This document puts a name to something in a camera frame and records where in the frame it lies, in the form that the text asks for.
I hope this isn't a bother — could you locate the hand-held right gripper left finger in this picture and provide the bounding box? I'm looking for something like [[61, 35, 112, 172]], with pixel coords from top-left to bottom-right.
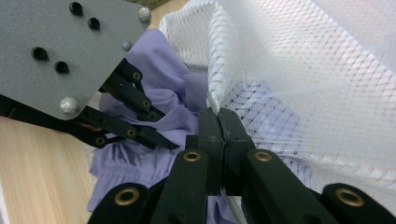
[[148, 106, 226, 224]]

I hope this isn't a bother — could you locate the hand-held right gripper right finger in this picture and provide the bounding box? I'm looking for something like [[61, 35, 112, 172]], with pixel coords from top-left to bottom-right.
[[218, 106, 341, 224]]

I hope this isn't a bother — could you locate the purple cloth garment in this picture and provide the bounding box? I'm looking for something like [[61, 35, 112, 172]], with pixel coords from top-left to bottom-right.
[[87, 28, 312, 224]]

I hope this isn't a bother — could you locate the white mesh laundry bag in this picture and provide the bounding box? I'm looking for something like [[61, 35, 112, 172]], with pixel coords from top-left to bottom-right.
[[158, 0, 396, 224]]

